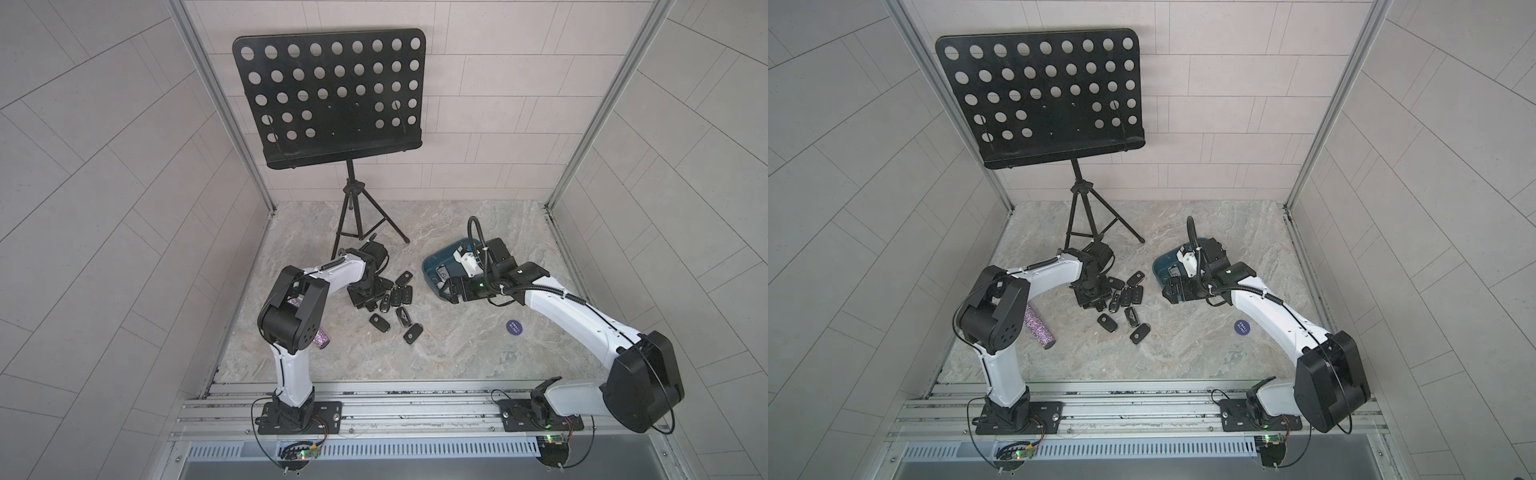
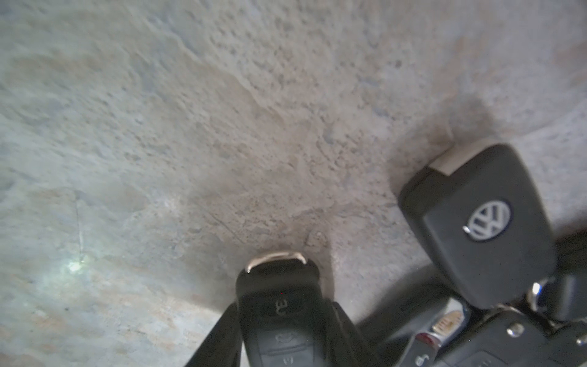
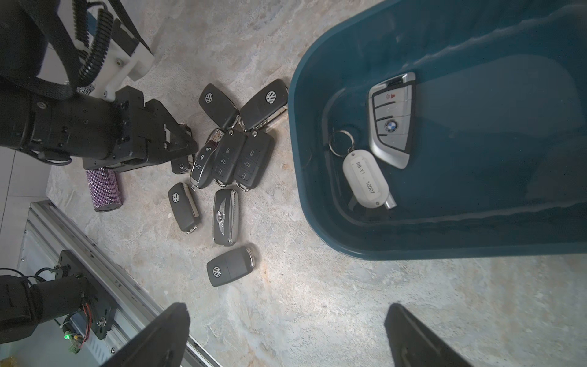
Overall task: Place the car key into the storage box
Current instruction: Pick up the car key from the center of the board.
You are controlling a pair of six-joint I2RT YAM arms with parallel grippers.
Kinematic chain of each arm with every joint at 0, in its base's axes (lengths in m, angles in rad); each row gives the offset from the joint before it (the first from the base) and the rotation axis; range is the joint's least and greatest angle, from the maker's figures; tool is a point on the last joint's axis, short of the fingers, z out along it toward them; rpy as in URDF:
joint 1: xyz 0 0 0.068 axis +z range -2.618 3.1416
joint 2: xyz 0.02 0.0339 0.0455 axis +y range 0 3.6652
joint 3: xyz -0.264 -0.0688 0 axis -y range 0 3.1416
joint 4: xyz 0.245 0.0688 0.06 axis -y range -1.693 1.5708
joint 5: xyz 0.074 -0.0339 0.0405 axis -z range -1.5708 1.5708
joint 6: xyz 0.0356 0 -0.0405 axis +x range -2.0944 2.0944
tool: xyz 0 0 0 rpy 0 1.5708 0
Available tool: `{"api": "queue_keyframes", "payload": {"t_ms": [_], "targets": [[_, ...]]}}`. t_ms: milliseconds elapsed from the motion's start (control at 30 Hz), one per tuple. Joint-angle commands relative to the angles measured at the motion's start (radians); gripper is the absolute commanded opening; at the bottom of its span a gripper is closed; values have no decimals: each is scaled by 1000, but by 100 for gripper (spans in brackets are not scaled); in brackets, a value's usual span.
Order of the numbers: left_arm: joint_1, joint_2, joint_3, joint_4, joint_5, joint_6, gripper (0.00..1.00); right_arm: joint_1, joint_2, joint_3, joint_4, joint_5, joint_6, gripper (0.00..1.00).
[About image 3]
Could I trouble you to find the black VW key bottom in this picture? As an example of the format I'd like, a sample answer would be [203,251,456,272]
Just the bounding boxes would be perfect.
[206,246,255,287]

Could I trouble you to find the black flip key middle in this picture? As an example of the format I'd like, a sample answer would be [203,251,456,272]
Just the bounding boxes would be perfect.
[212,129,247,187]

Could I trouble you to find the black Bentley key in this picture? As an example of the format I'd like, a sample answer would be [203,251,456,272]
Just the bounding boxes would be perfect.
[212,189,239,246]

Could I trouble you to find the white oval key fob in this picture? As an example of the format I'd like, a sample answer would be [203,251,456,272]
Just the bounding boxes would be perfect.
[329,130,397,210]

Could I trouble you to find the black chrome slim key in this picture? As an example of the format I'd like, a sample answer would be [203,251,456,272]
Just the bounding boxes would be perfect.
[190,128,224,190]

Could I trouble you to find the black VW key lower left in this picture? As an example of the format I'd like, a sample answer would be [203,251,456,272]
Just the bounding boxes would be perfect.
[168,182,201,234]

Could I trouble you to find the purple glitter cylinder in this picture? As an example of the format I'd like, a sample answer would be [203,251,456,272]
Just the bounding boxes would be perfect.
[86,168,122,213]

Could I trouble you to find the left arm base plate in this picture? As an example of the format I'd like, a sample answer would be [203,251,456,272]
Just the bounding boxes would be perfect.
[57,250,118,340]

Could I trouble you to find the aluminium mounting rail frame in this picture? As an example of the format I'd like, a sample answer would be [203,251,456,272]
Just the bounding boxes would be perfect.
[1,200,216,366]

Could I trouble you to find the black vw key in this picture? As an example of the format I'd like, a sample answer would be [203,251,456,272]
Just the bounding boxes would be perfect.
[199,83,239,132]
[240,79,288,132]
[168,182,201,234]
[206,246,255,287]

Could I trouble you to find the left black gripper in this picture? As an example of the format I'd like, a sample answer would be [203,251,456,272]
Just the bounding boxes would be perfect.
[1,80,198,173]

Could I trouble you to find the black flip key right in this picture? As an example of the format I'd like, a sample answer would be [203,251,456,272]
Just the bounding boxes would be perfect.
[235,131,275,192]

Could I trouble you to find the teal plastic storage box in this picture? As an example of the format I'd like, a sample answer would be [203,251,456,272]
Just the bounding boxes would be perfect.
[289,1,586,260]

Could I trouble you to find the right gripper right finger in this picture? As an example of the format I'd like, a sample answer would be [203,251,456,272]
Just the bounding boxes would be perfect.
[385,303,472,367]

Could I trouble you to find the black flip key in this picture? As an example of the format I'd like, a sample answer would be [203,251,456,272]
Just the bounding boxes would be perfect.
[212,129,247,187]
[235,131,275,192]

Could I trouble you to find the black VW key top left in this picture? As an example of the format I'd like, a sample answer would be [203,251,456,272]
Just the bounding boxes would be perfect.
[199,83,239,132]

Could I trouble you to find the black VW key top right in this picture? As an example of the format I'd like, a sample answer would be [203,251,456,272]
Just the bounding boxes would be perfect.
[240,79,288,132]

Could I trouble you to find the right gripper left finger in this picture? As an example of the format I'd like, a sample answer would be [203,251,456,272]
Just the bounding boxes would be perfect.
[102,303,190,367]

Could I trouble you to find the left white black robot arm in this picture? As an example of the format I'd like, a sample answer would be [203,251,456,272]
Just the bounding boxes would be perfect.
[1,1,198,173]

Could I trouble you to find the silver BMW car key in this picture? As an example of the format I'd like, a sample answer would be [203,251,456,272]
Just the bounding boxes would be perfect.
[368,72,416,170]

